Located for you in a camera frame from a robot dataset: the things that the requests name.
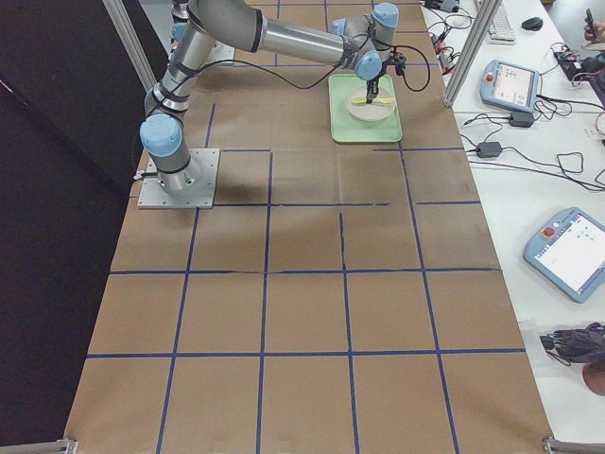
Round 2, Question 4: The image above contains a yellow plastic fork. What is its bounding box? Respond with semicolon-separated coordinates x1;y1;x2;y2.
350;97;395;105

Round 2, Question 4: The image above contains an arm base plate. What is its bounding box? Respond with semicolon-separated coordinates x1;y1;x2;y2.
137;148;220;209

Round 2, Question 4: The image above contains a near teach pendant tablet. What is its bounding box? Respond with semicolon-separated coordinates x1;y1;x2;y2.
523;207;604;304

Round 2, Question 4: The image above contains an aluminium frame post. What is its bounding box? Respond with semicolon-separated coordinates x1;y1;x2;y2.
443;0;501;108

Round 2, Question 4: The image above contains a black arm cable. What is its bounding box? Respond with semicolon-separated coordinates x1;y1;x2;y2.
188;44;431;94

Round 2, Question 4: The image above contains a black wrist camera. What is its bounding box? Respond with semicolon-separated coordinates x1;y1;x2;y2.
386;51;406;77

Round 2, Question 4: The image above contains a brown paper table cover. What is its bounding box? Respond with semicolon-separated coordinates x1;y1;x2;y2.
63;0;557;454

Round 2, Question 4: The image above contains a far teach pendant tablet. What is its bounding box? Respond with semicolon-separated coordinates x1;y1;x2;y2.
479;60;541;113

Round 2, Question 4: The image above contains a light green plastic tray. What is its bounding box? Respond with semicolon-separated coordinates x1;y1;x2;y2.
328;74;403;143

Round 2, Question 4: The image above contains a black curtain panel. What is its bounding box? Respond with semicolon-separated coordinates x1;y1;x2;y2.
1;1;146;445

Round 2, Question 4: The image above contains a teach pendant tablet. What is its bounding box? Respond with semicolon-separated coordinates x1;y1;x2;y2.
523;207;604;304
479;60;541;113

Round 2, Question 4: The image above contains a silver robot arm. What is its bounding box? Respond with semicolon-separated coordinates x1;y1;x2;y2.
140;1;400;195

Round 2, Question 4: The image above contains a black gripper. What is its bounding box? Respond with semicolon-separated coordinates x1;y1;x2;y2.
366;79;379;105

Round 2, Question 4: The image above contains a white round plate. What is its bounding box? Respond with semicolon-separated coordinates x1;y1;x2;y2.
345;87;396;121

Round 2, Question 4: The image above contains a black power adapter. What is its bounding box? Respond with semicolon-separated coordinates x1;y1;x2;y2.
475;142;503;159
508;112;535;129

